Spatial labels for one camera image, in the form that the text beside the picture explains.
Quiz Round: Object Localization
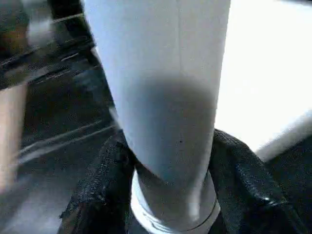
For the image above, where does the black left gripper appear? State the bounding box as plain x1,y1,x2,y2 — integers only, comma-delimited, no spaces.
0,0,98,87

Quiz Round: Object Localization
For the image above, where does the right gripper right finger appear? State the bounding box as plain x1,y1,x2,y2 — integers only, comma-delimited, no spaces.
209,128,312,234

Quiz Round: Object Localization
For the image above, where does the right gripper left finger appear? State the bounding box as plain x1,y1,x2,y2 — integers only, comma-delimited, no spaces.
58,129,137,234

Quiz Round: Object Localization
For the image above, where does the white plastic table leg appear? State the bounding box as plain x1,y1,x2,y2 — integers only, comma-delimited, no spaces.
80,0,232,234

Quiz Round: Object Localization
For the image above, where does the white plastic table top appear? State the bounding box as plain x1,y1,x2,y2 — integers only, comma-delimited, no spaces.
214,0,312,162

